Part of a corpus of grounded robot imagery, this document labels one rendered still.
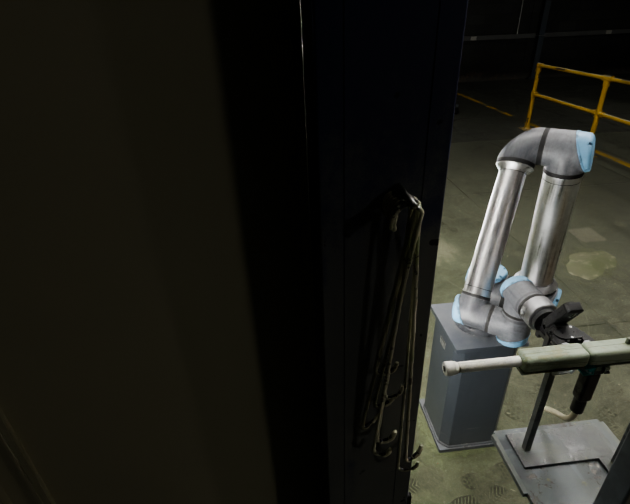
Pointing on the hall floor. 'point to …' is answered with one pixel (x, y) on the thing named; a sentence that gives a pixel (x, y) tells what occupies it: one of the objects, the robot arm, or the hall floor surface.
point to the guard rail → (584, 107)
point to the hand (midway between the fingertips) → (595, 365)
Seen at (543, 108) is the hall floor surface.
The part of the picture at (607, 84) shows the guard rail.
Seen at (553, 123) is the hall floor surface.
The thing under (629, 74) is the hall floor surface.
